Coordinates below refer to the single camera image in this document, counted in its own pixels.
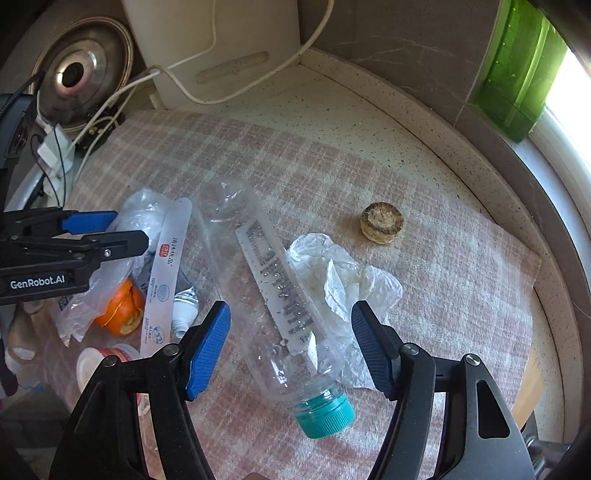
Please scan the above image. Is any pink plaid cloth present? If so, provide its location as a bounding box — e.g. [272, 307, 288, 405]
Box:
[28, 108, 543, 480]

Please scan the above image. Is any white cable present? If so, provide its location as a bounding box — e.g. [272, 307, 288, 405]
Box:
[69, 0, 335, 195]

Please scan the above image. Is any small white cup red label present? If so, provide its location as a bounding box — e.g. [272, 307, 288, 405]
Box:
[76, 344, 151, 416]

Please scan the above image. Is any white charger plug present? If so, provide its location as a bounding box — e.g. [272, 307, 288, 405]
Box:
[37, 122, 77, 178]

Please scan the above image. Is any light wooden panel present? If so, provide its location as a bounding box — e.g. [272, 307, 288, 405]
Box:
[510, 346, 543, 430]

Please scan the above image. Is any white cutting board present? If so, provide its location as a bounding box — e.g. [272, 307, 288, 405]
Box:
[121, 0, 303, 110]

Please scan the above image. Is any orange peel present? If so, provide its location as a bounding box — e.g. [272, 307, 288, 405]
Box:
[95, 278, 145, 337]

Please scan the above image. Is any thin black cable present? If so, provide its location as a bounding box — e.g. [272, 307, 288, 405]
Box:
[28, 122, 70, 208]

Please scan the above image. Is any small black block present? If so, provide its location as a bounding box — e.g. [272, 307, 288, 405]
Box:
[76, 111, 126, 151]

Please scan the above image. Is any white toothpaste tube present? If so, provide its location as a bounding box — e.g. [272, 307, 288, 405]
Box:
[172, 285, 200, 344]

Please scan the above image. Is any clear plastic bottle teal cap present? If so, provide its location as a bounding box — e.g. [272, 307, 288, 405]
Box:
[193, 178, 356, 439]

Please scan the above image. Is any clear plastic bag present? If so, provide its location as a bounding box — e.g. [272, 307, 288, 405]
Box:
[58, 188, 181, 347]

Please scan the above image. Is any metal pot lid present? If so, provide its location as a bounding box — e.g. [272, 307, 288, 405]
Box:
[32, 16, 136, 134]

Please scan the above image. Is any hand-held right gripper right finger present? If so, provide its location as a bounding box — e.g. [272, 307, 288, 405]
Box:
[351, 300, 539, 480]

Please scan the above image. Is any green plastic container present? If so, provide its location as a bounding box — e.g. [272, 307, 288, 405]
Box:
[466, 0, 568, 143]

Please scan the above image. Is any brown round corn cob piece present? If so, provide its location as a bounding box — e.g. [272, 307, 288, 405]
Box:
[360, 202, 406, 247]

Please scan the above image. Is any crumpled white tissue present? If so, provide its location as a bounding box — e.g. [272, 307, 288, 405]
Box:
[284, 233, 403, 389]

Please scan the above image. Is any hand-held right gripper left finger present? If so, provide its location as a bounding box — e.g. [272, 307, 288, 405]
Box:
[48, 301, 232, 480]

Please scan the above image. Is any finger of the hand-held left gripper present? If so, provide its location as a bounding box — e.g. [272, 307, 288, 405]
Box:
[46, 230, 149, 267]
[0, 208, 119, 241]

